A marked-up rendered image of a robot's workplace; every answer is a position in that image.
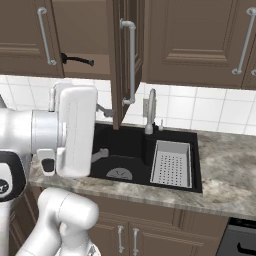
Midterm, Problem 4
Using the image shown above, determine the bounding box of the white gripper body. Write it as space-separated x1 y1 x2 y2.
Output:
55 84 99 178

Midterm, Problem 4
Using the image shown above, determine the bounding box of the black kitchen sink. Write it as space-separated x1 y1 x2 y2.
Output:
89 121 204 194

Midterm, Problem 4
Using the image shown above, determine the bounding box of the grey sink tap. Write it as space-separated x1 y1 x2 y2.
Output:
143 87 158 136

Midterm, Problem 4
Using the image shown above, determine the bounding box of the grey perforated sink basket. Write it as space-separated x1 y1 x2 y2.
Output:
149 139 194 189

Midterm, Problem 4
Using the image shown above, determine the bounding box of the brown base cabinet door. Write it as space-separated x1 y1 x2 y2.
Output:
128 222 221 256
87 220 131 256

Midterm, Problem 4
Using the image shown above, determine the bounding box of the dark grey dishwasher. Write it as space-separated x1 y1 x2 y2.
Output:
215 217 256 256

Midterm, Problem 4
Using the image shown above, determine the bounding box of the grey wall socket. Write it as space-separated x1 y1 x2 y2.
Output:
142 97 150 118

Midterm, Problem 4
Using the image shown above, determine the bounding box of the brown wall cabinet door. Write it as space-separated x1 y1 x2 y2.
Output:
105 0 146 131
142 0 256 90
0 0 65 79

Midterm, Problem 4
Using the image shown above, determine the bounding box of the brown wall cabinet interior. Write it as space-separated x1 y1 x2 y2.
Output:
50 0 112 81

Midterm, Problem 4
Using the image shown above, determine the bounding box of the grey base cabinet handle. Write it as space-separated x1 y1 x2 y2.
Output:
131 227 141 256
116 225 126 254

